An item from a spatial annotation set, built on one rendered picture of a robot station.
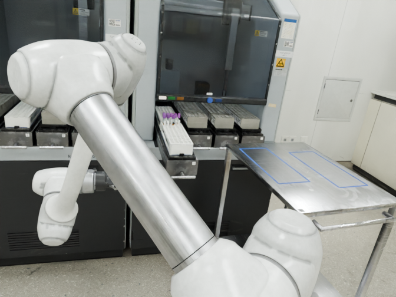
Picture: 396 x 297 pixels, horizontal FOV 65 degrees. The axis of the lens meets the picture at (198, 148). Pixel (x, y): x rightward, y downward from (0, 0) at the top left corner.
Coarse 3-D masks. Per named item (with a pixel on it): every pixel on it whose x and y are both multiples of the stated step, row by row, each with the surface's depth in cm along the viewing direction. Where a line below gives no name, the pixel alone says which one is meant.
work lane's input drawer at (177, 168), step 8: (160, 136) 153; (160, 144) 146; (160, 152) 145; (168, 152) 133; (168, 160) 128; (176, 160) 129; (184, 160) 129; (192, 160) 130; (168, 168) 129; (176, 168) 130; (184, 168) 131; (192, 168) 132; (176, 176) 127; (184, 176) 128; (192, 176) 128
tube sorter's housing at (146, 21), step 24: (144, 0) 139; (288, 0) 167; (144, 24) 143; (288, 48) 164; (144, 72) 151; (288, 72) 169; (144, 96) 156; (144, 120) 160; (264, 120) 177; (216, 168) 171; (240, 168) 173; (192, 192) 173; (216, 192) 177; (240, 192) 181; (264, 192) 185; (240, 216) 188; (144, 240) 178
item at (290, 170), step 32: (256, 160) 134; (288, 160) 138; (320, 160) 142; (224, 192) 157; (288, 192) 110; (320, 192) 112; (352, 192) 115; (384, 192) 118; (352, 224) 102; (384, 224) 117; (320, 288) 142
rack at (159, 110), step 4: (156, 108) 178; (160, 108) 180; (164, 108) 181; (168, 108) 181; (172, 108) 182; (156, 112) 175; (160, 112) 173; (164, 112) 173; (168, 112) 174; (172, 112) 175; (156, 116) 177; (160, 116) 165; (160, 120) 159; (176, 120) 162; (160, 124) 158; (160, 128) 159
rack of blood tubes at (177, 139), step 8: (168, 128) 147; (176, 128) 149; (168, 136) 137; (176, 136) 138; (184, 136) 140; (168, 144) 144; (176, 144) 130; (184, 144) 130; (192, 144) 131; (176, 152) 131; (184, 152) 132; (192, 152) 133
